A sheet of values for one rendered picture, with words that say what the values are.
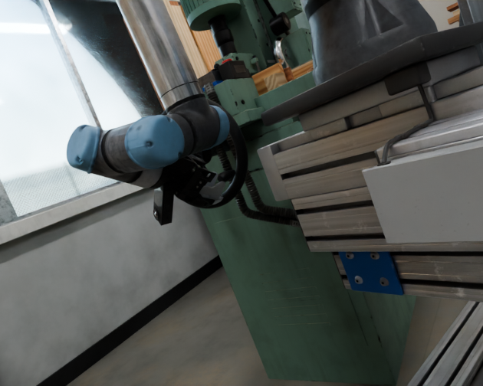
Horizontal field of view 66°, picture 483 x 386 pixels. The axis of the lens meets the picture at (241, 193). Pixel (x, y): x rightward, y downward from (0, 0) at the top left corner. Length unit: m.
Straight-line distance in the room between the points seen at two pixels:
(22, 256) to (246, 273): 1.28
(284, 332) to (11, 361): 1.35
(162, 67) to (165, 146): 0.17
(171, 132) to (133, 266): 1.93
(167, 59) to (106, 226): 1.79
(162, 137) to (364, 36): 0.29
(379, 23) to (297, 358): 1.08
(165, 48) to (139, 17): 0.07
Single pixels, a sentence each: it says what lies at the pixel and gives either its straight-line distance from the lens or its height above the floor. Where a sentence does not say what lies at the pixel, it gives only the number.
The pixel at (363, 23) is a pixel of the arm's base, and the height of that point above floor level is 0.86.
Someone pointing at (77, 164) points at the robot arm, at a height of 0.85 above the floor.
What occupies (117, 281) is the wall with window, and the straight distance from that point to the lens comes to 2.38.
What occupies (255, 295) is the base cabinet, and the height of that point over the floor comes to 0.32.
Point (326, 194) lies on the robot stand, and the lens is 0.53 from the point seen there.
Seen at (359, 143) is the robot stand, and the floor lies 0.74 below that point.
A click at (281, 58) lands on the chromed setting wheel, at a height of 1.01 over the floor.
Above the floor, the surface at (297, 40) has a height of 1.05.
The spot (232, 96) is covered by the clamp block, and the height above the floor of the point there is 0.92.
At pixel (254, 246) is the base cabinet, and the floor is 0.48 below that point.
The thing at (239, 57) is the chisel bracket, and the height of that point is 1.06.
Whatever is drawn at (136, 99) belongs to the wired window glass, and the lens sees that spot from 2.89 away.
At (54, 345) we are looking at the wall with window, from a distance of 2.23.
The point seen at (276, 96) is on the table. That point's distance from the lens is 1.02.
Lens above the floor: 0.78
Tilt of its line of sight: 6 degrees down
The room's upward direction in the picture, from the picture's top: 21 degrees counter-clockwise
